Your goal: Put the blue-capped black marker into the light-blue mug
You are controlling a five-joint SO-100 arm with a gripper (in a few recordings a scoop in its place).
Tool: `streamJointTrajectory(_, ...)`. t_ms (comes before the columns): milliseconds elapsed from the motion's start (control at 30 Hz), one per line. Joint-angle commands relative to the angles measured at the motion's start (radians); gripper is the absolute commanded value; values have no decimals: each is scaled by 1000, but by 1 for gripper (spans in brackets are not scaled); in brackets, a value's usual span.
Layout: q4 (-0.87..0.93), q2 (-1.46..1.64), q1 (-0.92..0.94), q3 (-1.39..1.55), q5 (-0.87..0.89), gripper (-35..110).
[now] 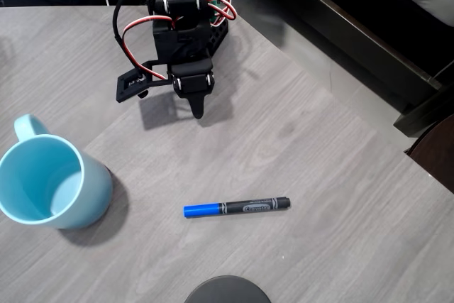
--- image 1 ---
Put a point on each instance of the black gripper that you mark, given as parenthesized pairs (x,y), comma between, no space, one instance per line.
(192,84)

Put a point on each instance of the blue Crayola marker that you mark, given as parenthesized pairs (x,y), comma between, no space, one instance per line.
(244,208)

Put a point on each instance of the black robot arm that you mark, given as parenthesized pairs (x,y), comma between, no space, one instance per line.
(179,1)

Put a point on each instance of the light blue ceramic mug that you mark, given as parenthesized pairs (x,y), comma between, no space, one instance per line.
(88,189)

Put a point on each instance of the black round object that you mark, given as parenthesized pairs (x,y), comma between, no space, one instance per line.
(227,290)

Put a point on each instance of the dark brown round chair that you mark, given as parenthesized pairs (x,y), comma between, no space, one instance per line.
(436,154)

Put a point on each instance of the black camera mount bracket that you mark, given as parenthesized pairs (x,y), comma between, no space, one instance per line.
(128,84)

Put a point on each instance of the dark wooden bed frame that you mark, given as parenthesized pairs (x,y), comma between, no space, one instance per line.
(354,30)

